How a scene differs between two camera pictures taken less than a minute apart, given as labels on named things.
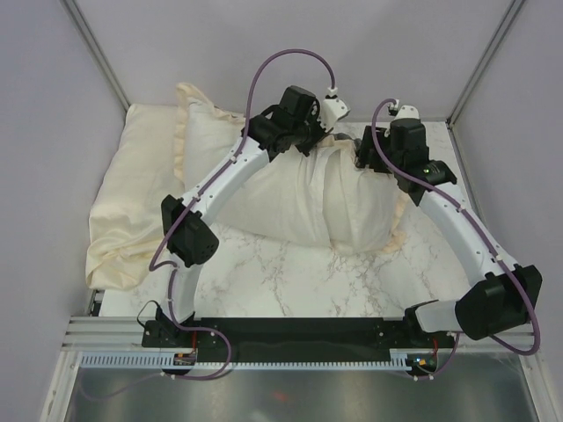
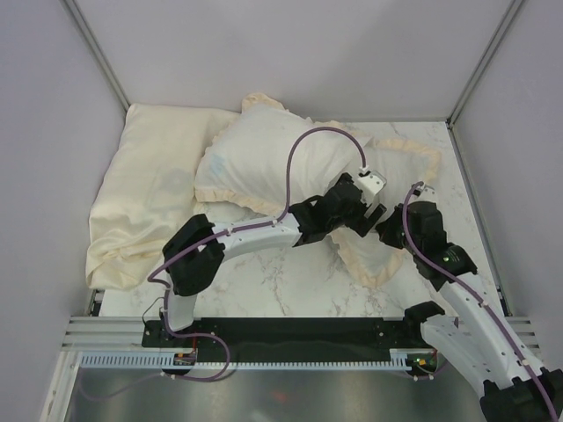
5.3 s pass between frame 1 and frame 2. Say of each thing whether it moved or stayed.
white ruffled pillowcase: moved
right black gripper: moved
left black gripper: moved
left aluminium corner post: stayed
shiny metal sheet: stayed
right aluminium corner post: stayed
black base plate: stayed
